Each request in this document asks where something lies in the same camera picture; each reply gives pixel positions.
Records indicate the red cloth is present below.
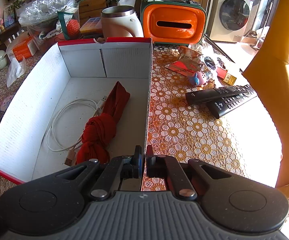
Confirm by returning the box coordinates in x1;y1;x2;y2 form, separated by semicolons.
76;82;130;164

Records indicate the white USB cable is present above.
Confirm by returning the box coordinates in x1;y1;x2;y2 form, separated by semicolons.
45;96;108;167

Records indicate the red and white cardboard box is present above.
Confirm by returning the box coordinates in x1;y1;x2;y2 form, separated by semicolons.
0;37;153;184

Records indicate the black remote control upper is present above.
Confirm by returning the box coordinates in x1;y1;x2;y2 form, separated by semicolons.
185;85;255;105

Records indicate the black remote control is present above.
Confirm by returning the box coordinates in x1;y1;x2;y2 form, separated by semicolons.
185;85;255;105
206;92;257;119

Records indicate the black remote control lower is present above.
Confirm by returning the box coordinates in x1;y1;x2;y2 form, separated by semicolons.
206;92;257;119

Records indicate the pink and blue small toy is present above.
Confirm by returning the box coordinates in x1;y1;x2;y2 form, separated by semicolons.
189;72;213;86

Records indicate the orange snack packet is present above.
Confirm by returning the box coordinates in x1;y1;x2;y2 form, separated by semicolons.
165;46;204;76

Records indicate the small yellow box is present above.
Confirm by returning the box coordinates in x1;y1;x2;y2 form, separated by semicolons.
223;73;237;86

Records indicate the colourful flat plastic box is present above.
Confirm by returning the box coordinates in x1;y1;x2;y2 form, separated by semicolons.
80;17;103;35

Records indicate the orange and green tissue box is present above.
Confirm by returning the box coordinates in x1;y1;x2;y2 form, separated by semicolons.
141;0;206;44

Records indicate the yellow giraffe-shaped chair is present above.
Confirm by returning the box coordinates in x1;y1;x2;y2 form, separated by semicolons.
243;0;289;187

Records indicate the orange and white carton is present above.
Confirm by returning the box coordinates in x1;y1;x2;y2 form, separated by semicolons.
6;31;38;62

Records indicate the wooden drawer cabinet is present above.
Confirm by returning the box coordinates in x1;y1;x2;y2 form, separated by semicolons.
79;0;107;26

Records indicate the clear plastic bag bundle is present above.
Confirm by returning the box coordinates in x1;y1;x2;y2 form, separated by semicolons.
16;0;79;48

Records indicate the washing machine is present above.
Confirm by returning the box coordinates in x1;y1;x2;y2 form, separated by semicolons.
209;0;255;42

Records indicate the cream mug with handle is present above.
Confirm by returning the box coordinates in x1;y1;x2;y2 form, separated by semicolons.
100;5;144;38

